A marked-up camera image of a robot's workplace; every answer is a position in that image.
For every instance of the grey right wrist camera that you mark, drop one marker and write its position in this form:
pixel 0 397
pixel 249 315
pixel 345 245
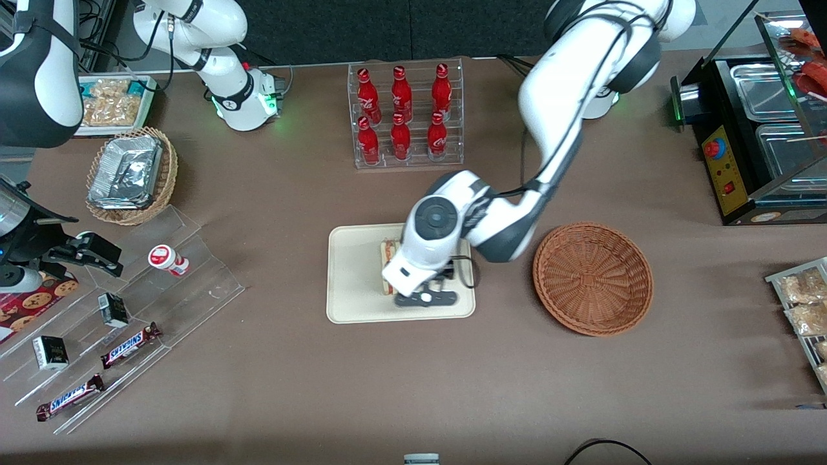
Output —
pixel 16 279

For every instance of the brown Snickers bar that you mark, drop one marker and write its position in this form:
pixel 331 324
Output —
pixel 129 345
pixel 70 397

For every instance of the tan oval wicker basket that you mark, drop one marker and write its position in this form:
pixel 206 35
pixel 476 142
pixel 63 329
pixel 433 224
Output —
pixel 165 184

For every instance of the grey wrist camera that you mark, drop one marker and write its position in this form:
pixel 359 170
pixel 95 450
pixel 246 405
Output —
pixel 16 279
pixel 426 298

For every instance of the black food warmer cabinet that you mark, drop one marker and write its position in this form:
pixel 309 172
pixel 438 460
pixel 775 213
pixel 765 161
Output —
pixel 736 187

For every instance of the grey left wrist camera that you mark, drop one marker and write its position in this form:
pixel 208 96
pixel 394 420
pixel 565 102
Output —
pixel 426 298

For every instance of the stacked aluminium foil containers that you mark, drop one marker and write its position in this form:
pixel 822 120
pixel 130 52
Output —
pixel 126 171

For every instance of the brown round wicker basket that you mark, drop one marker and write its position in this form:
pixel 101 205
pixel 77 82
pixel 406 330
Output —
pixel 591 284

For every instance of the red white yogurt bottle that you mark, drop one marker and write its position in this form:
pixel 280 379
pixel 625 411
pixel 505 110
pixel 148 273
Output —
pixel 167 259

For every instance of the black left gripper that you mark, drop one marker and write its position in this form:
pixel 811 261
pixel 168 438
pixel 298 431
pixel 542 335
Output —
pixel 445 269

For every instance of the red fried food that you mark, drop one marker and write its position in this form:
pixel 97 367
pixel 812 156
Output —
pixel 807 61

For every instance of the tray of packaged snacks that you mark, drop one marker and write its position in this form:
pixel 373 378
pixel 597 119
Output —
pixel 775 278

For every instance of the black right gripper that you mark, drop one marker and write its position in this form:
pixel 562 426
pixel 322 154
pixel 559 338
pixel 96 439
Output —
pixel 40 245

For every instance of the small grey device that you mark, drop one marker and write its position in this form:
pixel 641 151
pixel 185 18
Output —
pixel 421 460

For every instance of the red cola bottle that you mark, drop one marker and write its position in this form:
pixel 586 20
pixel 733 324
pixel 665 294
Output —
pixel 441 90
pixel 368 142
pixel 401 93
pixel 437 137
pixel 367 93
pixel 400 139

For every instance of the triangular sandwich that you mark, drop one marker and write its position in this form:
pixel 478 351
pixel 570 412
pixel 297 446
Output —
pixel 387 255

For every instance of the clear bag of snacks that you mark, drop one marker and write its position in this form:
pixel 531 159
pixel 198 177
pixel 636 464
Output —
pixel 801 287
pixel 807 320

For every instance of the cream plastic tray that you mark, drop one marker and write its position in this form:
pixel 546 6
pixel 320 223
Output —
pixel 355 290

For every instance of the small black drink carton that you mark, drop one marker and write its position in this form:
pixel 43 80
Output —
pixel 114 310
pixel 50 352

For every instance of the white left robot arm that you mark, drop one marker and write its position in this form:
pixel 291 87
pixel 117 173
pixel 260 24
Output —
pixel 562 97

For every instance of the clear acrylic bottle rack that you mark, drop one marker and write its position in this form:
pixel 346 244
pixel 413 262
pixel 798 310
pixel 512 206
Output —
pixel 408 158

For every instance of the clear acrylic stepped display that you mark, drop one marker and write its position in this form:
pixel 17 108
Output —
pixel 194 284

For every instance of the red cookie box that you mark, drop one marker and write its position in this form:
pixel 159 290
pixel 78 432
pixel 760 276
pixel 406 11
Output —
pixel 32 303

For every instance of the white tray of snack bags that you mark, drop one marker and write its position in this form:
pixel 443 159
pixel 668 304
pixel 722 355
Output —
pixel 113 103

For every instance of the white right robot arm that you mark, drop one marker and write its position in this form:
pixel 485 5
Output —
pixel 226 26

